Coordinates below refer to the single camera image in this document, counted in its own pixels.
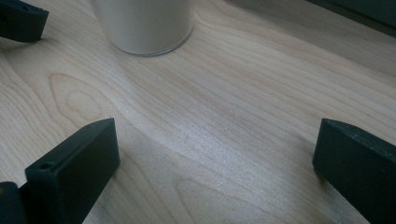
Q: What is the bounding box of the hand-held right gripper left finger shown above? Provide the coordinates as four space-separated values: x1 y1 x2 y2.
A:
24 118 120 224

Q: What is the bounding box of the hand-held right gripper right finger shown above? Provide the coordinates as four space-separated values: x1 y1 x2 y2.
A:
312 118 396 224

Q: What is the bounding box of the white cylindrical jar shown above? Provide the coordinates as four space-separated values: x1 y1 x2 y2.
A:
89 0 195 57

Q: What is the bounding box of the dark grey corner rack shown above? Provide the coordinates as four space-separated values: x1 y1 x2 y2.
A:
304 0 396 38

